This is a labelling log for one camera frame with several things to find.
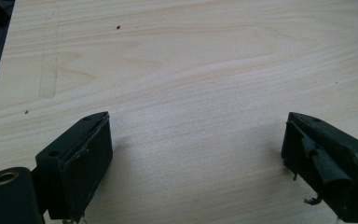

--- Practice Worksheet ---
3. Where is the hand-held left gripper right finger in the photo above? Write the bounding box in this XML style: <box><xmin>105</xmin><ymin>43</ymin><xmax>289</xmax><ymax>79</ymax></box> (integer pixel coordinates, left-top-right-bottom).
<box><xmin>281</xmin><ymin>111</ymin><xmax>358</xmax><ymax>224</ymax></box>

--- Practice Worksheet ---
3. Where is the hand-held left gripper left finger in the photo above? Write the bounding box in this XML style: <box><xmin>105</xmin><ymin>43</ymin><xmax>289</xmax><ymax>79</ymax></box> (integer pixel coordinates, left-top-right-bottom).
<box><xmin>32</xmin><ymin>111</ymin><xmax>114</xmax><ymax>224</ymax></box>

